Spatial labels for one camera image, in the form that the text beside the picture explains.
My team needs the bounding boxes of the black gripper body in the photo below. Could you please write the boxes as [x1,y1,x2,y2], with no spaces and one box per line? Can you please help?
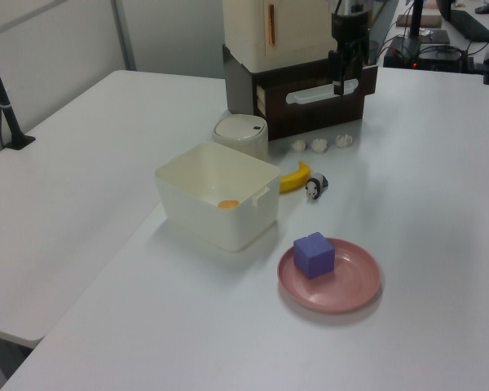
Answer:
[330,12,370,66]

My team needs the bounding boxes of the cream plastic storage box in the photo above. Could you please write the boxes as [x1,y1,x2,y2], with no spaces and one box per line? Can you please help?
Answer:
[222,0,337,69]

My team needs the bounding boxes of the black camera stand pole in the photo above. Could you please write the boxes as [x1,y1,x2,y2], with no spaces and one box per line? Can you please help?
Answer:
[0,30,37,152]

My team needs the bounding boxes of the black and white panda toy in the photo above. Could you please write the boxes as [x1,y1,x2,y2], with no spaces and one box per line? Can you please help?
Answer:
[304,172,331,202]

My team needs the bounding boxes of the dark brown wooden cabinet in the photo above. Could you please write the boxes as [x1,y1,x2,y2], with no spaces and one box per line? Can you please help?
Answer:
[222,42,379,143]

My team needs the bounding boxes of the yellow toy banana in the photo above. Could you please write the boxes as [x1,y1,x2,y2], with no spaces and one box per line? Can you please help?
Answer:
[278,160,313,194]

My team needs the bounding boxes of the purple foam cube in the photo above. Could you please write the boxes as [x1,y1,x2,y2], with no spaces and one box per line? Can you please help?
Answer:
[293,231,336,280]

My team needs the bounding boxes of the brown drawer with white handle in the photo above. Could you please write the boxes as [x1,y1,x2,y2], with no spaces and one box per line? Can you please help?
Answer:
[255,67,378,142]

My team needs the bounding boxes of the black electronics box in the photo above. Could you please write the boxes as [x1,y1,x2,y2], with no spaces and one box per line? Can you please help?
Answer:
[382,36,466,71]

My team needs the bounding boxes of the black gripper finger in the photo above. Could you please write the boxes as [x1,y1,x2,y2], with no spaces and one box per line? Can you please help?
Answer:
[333,52,348,97]
[328,50,341,83]

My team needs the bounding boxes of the cream open plastic bin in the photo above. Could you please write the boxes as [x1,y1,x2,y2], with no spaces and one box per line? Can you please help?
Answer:
[153,141,281,253]

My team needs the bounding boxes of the black keyboard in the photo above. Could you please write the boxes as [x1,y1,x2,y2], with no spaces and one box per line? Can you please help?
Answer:
[447,7,489,42]

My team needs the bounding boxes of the pink plastic plate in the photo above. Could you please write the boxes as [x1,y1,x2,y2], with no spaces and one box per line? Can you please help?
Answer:
[277,238,382,314]

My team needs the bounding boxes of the black monitor stand pole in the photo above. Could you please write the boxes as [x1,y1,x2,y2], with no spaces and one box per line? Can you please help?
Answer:
[407,0,425,40]

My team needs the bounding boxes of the small beige trash can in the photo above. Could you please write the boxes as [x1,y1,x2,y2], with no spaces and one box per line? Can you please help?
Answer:
[211,114,269,160]

